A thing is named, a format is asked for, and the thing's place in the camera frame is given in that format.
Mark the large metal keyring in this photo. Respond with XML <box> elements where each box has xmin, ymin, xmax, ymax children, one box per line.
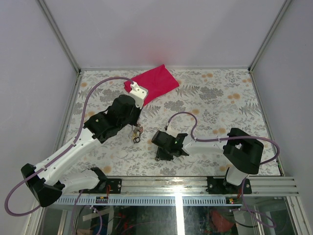
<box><xmin>132</xmin><ymin>123</ymin><xmax>143</xmax><ymax>138</ymax></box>

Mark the black key tag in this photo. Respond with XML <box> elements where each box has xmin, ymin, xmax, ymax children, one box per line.
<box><xmin>133</xmin><ymin>136</ymin><xmax>140</xmax><ymax>144</ymax></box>

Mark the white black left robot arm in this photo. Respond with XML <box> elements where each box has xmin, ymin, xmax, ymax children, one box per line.
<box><xmin>21</xmin><ymin>94</ymin><xmax>145</xmax><ymax>207</ymax></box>

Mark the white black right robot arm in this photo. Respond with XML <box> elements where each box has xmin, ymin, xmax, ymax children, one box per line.
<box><xmin>152</xmin><ymin>128</ymin><xmax>264</xmax><ymax>193</ymax></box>

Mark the folded pink cloth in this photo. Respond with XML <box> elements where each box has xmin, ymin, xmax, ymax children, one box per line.
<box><xmin>132</xmin><ymin>64</ymin><xmax>179</xmax><ymax>106</ymax></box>

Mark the floral table mat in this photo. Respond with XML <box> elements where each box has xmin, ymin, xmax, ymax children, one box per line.
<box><xmin>67</xmin><ymin>69</ymin><xmax>268</xmax><ymax>176</ymax></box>

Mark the aluminium front rail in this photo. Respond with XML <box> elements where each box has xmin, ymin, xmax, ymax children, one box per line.
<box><xmin>54</xmin><ymin>176</ymin><xmax>299</xmax><ymax>206</ymax></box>

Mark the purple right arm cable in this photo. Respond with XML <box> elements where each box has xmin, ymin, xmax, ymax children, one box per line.
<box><xmin>165</xmin><ymin>112</ymin><xmax>281</xmax><ymax>228</ymax></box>

